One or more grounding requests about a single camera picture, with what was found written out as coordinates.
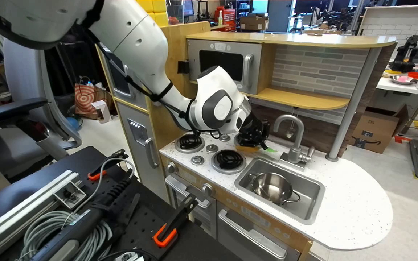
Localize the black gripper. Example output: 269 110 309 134
236 112 271 148

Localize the orange carrot plush toy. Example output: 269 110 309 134
235 142 278 158

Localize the black toy stove burner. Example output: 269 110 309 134
211 148 246 174
175 132 206 154

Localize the grey toy faucet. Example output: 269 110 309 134
271 113 316 168

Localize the steel pot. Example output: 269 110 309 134
246 171 301 209

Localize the grey toy sink basin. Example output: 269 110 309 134
233 157 325 225

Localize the grey toy microwave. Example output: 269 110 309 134
187 39 262 96

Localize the grey toy oven door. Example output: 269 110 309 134
163 173 219 240

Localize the wooden toy kitchen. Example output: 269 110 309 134
89 21 397 261

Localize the grey kitchen support pole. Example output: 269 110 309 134
325 45 383 163

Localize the brown cardboard box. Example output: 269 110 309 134
349 105 410 155

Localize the orange black bar clamp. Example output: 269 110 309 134
85 148 129 184
150 195 200 250

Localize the white work table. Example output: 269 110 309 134
374 73 418 182

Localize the orange patterned bag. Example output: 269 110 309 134
72 83 114 121

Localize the black device on table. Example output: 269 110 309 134
390 34 418 74

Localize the grey office chair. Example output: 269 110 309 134
0 34 82 163

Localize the black perforated base board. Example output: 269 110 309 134
0 145 242 261

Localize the grey cable bundle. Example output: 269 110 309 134
28 176 142 261

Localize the metal corner bracket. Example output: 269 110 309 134
53 180 86 211

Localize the coiled grey cable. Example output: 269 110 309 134
17 157 123 261

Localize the aluminum extrusion rail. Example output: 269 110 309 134
0 168 82 250

